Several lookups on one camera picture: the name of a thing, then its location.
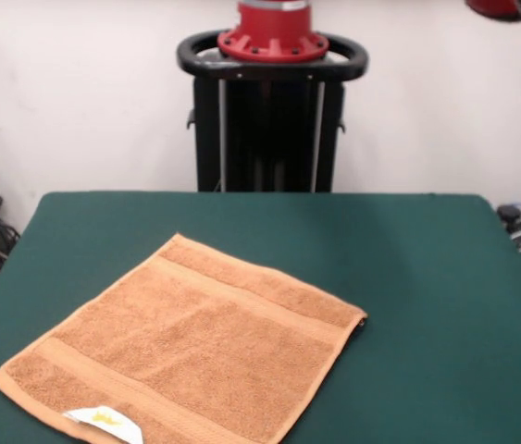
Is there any tan terry towel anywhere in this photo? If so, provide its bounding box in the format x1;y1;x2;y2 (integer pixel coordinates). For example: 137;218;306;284
0;232;369;444

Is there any dark green table cloth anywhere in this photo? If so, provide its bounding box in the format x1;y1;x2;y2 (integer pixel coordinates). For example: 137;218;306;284
0;191;521;444

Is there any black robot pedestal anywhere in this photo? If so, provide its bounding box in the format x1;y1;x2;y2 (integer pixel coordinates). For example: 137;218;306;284
176;30;370;193

